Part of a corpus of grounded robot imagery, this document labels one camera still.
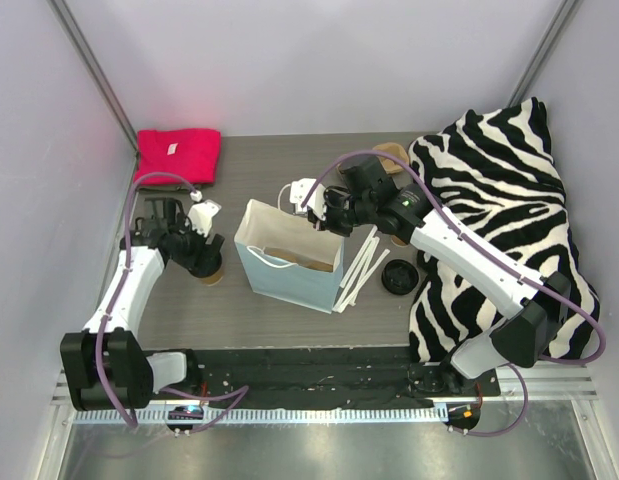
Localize light blue paper bag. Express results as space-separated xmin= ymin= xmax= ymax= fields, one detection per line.
xmin=234 ymin=199 xmax=344 ymax=314

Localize brown cardboard cup carrier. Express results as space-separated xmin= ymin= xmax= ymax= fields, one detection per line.
xmin=338 ymin=142 xmax=410 ymax=176

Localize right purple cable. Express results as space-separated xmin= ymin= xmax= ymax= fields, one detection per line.
xmin=301 ymin=149 xmax=608 ymax=440

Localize brown paper coffee cup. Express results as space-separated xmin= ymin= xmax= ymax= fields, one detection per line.
xmin=200 ymin=267 xmax=224 ymax=286

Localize white wrapped straw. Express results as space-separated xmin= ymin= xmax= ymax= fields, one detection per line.
xmin=334 ymin=249 xmax=390 ymax=313
xmin=332 ymin=233 xmax=384 ymax=312
xmin=340 ymin=226 xmax=379 ymax=297

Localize olive cloth under red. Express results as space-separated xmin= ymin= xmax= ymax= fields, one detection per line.
xmin=138 ymin=184 xmax=213 ymax=194

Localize zebra pattern blanket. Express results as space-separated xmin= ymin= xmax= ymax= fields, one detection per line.
xmin=408 ymin=98 xmax=601 ymax=362

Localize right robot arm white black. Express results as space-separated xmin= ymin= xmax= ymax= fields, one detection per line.
xmin=297 ymin=151 xmax=571 ymax=395

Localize red folded cloth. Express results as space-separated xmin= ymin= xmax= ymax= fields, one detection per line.
xmin=134 ymin=128 xmax=222 ymax=185

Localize left corner metal post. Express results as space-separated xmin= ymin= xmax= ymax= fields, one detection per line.
xmin=47 ymin=0 xmax=138 ymax=151

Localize stack of paper cups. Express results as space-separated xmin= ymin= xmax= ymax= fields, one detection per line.
xmin=390 ymin=236 xmax=409 ymax=247

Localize aluminium frame rail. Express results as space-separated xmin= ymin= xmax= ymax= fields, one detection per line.
xmin=493 ymin=358 xmax=601 ymax=402

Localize purple cable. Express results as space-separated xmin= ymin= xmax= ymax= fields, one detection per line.
xmin=301 ymin=149 xmax=608 ymax=440
xmin=96 ymin=172 xmax=250 ymax=436

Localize corner metal post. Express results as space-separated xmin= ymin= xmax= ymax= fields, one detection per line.
xmin=47 ymin=0 xmax=138 ymax=151
xmin=507 ymin=0 xmax=583 ymax=106

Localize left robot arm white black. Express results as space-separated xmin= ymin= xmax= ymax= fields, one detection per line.
xmin=60 ymin=197 xmax=224 ymax=411

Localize right corner metal post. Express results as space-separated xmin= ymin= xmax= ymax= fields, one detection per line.
xmin=507 ymin=0 xmax=583 ymax=106

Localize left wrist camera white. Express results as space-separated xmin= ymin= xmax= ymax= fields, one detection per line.
xmin=187 ymin=190 xmax=221 ymax=237

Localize white slotted cable duct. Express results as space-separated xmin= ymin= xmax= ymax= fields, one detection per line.
xmin=74 ymin=405 xmax=450 ymax=426

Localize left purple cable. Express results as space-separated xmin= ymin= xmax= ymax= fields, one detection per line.
xmin=96 ymin=172 xmax=250 ymax=436

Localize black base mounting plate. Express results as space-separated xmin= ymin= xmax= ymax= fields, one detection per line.
xmin=172 ymin=346 xmax=501 ymax=410

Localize stack of black lids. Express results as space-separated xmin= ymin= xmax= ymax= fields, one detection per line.
xmin=381 ymin=259 xmax=420 ymax=296

